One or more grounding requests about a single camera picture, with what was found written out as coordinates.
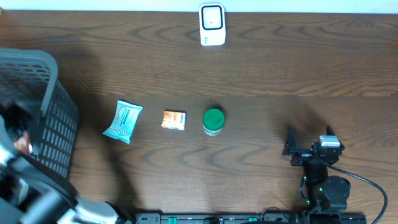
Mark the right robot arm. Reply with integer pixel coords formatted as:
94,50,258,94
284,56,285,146
282,126,351,223

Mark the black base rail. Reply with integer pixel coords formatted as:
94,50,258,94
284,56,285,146
134,210,367,224

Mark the green lid jar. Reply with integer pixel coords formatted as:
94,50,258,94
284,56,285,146
203,108,225,136

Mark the white barcode scanner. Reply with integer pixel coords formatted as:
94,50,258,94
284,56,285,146
199,3,226,46

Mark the red Top chocolate bar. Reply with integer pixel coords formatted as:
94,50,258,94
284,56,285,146
14,131,33,155

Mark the small orange box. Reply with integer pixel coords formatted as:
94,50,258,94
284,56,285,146
161,111,186,131

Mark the teal wet wipes pack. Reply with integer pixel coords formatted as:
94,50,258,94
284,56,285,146
103,100,143,144

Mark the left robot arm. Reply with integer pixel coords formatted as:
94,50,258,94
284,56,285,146
1,104,135,223

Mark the grey plastic basket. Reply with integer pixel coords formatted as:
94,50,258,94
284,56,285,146
1,48,80,179

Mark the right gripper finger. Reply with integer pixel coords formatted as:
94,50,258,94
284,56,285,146
326,126,345,150
282,125,297,156

